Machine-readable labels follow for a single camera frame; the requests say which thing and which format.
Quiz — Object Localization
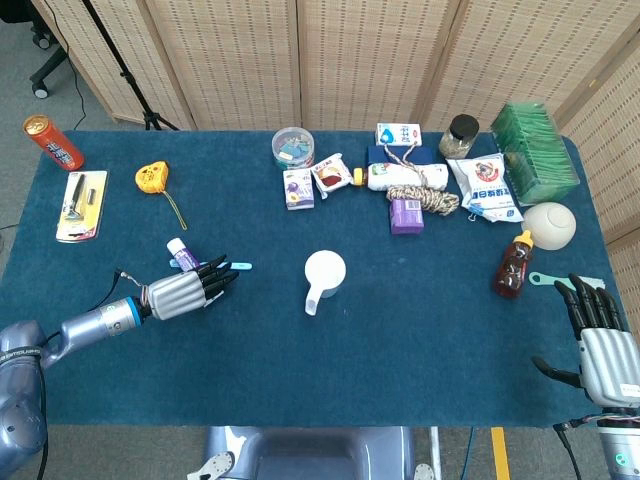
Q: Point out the glass jar black lid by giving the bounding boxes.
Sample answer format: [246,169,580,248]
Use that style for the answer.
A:
[438,114,480,159]

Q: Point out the yellow tape measure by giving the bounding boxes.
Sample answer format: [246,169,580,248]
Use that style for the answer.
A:
[134,160,189,231]

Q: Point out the yellow capped white label bottle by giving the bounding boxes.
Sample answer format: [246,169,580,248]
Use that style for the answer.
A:
[352,162,450,192]

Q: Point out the blue-grey robot torso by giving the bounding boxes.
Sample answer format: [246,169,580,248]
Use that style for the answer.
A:
[187,425,436,480]

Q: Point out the blue table cloth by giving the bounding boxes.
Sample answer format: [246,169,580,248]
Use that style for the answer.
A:
[0,130,626,429]

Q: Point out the light blue toothbrush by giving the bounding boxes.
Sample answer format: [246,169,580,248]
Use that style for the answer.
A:
[168,258,254,271]

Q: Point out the white red snack packet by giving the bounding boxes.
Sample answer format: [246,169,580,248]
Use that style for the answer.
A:
[309,152,355,200]

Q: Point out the beige twisted rope bundle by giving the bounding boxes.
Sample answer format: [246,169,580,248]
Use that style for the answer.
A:
[382,142,460,217]

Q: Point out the dark blue flat box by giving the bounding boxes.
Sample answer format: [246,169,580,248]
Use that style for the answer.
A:
[365,145,435,166]

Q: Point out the clear round jar of clips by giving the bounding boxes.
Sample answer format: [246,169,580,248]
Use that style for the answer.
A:
[271,126,316,170]

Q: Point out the small white purple carton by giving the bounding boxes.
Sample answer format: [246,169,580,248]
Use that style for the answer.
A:
[282,168,317,211]

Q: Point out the teal scrub brush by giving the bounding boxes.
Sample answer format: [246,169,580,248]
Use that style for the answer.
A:
[528,271,606,294]

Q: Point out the light blue cup white handle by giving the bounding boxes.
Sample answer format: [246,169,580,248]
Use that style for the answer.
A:
[303,249,348,317]

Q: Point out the razor on yellow card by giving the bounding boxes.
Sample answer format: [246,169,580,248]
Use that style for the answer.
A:
[55,170,109,245]

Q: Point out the clear box green packets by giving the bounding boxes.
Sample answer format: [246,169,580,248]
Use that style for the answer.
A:
[489,102,581,207]

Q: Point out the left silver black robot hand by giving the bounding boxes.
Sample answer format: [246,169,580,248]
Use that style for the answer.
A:
[144,254,241,321]

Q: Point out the red drink can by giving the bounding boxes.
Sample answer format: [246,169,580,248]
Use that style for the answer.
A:
[22,114,86,172]

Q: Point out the purple white toothpaste tube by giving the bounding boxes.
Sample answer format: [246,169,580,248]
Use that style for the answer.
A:
[166,237,201,274]

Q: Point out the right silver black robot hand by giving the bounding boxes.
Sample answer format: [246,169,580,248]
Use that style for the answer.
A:
[530,272,640,409]

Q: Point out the cream upturned bowl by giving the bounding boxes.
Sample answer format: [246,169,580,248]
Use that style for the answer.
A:
[520,201,578,251]

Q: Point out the white bag blue print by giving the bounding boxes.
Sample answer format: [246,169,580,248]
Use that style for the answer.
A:
[445,153,525,224]

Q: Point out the purple wrapped box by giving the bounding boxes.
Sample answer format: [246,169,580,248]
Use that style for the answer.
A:
[388,197,426,236]

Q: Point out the black tripod stand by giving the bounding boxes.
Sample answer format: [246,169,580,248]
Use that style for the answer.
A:
[82,0,180,132]

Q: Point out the blue cable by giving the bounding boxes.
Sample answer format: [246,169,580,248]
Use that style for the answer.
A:
[459,427,475,480]

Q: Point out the amber honey squeeze bottle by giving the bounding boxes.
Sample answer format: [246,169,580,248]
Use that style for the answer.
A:
[493,229,535,300]

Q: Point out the black office chair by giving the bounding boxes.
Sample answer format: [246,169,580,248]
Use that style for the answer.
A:
[0,0,71,99]

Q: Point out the white blue milk carton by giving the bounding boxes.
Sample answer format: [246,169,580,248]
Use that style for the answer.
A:
[375,122,423,147]

